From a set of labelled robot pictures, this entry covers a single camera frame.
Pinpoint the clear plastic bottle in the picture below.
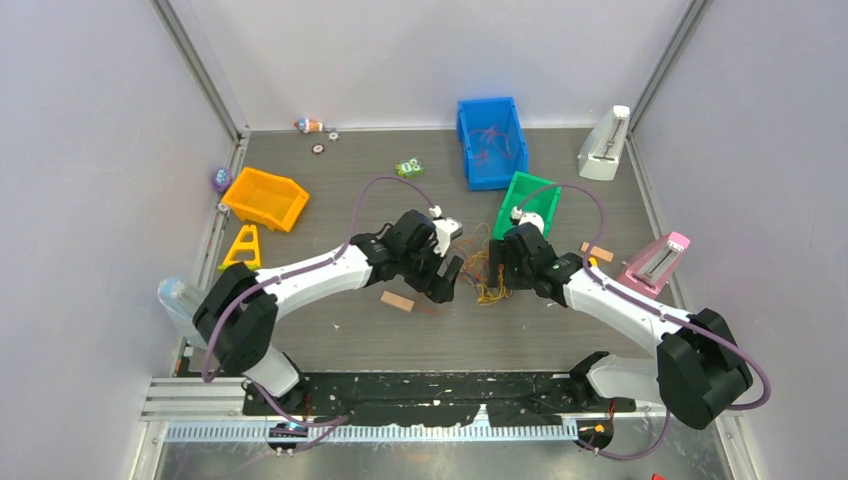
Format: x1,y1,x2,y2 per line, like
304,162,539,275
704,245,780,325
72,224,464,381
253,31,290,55
157,277,207,349

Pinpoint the orange plastic bin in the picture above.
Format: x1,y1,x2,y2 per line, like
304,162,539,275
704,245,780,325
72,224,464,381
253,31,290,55
221,167,310,233

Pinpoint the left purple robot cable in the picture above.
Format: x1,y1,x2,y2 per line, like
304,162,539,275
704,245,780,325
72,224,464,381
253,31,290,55
200,175,439,454

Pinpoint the yellow triangle block left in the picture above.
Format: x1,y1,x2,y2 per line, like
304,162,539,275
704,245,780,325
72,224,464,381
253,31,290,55
217,224,262,272

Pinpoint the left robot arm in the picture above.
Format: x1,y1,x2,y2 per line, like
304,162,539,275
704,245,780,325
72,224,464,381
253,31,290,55
192,210,463,414

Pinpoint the small wooden block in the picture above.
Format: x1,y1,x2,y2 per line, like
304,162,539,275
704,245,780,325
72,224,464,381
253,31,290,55
380,291,415,313

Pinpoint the green plastic bin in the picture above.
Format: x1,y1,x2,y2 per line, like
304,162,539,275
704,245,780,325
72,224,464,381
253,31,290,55
492,172,561,240

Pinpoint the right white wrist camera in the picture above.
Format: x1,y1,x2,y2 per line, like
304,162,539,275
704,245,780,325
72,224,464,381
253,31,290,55
510,207,546,235

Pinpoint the yellow cable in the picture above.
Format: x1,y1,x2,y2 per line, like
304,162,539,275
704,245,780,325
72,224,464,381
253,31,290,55
463,225,515,307

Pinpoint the pink metronome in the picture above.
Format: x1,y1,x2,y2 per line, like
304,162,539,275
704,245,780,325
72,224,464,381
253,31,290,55
616,231,690,299

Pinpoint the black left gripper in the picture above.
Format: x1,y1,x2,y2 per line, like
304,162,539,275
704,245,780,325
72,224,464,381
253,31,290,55
399,240,461,303

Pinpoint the white metronome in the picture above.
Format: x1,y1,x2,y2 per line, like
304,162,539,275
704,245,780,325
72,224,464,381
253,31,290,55
578,105,631,181

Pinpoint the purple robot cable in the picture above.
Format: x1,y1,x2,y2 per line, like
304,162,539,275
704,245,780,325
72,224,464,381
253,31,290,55
200,175,439,454
513,183,773,460

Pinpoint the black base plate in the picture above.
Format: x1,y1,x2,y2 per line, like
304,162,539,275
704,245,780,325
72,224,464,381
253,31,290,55
277,371,636,427

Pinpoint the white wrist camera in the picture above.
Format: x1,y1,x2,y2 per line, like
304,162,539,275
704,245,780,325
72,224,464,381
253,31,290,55
510,207,546,235
429,205,463,257

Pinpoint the small clown figurine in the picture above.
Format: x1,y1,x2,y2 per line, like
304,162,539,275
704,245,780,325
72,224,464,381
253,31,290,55
293,117,325,134

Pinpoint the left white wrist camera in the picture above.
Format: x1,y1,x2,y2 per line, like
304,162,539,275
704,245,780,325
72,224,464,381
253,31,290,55
429,205,463,257

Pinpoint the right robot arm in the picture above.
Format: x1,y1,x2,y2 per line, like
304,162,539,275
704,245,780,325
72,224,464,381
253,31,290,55
502,224,754,430

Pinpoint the purple round toy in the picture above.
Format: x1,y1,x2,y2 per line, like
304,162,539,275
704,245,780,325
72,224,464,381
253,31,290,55
212,167,233,194

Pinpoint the blue plastic bin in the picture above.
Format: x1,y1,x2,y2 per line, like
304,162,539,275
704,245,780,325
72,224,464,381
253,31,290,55
456,97,529,191

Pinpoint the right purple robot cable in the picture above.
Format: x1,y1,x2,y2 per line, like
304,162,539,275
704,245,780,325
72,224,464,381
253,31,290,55
513,183,773,460

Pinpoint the green monster toy block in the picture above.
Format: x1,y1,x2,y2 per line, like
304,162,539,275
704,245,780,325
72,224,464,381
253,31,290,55
395,157,426,179

